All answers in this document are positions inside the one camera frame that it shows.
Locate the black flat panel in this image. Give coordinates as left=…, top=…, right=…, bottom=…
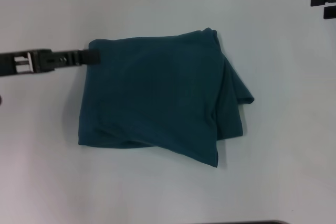
left=230, top=219, right=288, bottom=224

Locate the teal t-shirt with beige print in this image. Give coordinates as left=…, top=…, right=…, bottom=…
left=78, top=27, right=256, bottom=169

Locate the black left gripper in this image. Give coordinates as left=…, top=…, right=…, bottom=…
left=0, top=48, right=101, bottom=78

